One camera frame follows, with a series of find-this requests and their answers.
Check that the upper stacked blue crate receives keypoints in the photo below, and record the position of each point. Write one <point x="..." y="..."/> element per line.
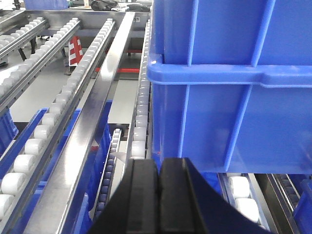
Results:
<point x="236" y="32"/>

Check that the red white striped sign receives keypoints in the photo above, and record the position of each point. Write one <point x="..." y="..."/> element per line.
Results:
<point x="75" y="51"/>

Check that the blue plastic crate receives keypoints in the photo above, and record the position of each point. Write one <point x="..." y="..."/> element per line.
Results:
<point x="233" y="118"/>

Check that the white roller track beside crate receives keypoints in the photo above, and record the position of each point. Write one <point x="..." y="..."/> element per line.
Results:
<point x="140" y="122"/>

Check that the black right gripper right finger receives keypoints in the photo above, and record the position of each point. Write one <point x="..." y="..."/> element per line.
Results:
<point x="189" y="205"/>

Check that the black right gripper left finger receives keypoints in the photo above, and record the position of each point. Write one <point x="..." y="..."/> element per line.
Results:
<point x="133" y="207"/>

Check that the lower blue bin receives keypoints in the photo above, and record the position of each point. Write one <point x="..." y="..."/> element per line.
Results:
<point x="90" y="177"/>

